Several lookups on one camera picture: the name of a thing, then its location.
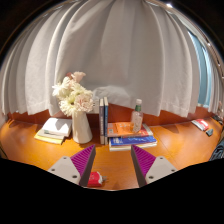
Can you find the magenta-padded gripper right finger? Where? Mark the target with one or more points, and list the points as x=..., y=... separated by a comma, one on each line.
x=155, y=168

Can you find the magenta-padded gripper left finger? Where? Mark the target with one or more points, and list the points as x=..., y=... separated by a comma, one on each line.
x=71, y=168

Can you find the white and red charger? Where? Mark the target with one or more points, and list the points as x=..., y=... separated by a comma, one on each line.
x=95, y=179

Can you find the white flat book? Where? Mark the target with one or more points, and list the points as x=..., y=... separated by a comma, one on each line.
x=133, y=147

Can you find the thin yellow book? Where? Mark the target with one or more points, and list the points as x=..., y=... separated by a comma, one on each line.
x=46, y=140

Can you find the white ceramic vase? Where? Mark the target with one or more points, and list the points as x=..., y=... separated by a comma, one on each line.
x=81, y=130

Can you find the thin cream book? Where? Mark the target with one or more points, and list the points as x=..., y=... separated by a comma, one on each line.
x=43, y=134

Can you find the thick white book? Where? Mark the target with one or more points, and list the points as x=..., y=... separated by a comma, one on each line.
x=57, y=126

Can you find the orange flat book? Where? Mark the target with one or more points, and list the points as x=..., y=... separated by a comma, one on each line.
x=120, y=129

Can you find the clear bottle with green cap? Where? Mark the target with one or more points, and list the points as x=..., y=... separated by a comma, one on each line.
x=136, y=118

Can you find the dark grey upright book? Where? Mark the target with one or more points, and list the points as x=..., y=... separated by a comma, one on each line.
x=101, y=123

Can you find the blue upright book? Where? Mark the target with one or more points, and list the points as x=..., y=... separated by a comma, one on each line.
x=106, y=123

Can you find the red and white packet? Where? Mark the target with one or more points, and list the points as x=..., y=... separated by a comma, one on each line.
x=200, y=124

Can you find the small dark flat object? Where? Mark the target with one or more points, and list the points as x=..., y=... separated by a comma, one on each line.
x=209, y=132

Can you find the black chair back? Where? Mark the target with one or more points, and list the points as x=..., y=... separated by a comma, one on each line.
x=218, y=151

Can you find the white flower bouquet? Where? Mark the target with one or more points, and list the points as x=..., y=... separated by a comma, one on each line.
x=75, y=96

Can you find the glass window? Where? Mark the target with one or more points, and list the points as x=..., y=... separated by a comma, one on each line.
x=201, y=73

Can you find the white curtain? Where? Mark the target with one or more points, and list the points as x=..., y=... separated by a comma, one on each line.
x=116, y=50

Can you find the recessed ceiling lights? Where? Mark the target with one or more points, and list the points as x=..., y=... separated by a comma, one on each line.
x=169, y=5

